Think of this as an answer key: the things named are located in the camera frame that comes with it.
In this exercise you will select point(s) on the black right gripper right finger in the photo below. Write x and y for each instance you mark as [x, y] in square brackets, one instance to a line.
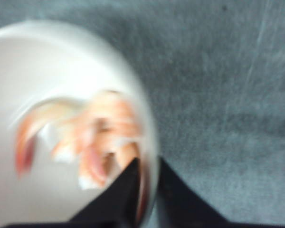
[178, 206]

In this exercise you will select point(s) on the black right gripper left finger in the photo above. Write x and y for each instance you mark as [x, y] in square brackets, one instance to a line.
[116, 207]

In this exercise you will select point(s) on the beige ribbed bowl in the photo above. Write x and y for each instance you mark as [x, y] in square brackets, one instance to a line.
[50, 60]

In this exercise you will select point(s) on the cooked shrimp pieces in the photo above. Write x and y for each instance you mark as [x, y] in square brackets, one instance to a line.
[105, 127]

